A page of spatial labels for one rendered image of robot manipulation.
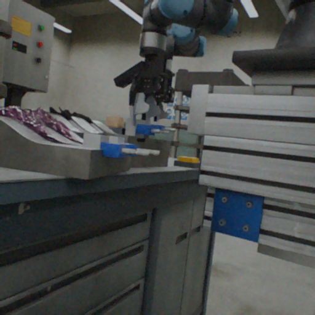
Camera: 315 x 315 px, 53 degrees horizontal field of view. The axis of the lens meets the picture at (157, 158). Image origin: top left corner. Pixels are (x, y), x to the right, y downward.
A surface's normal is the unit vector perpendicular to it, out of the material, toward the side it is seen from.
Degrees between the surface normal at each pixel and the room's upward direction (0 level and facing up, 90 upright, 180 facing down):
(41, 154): 90
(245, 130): 90
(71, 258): 90
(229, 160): 90
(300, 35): 72
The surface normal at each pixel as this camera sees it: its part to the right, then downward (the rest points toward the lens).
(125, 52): -0.47, -0.01
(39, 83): 0.87, 0.13
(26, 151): -0.20, 0.03
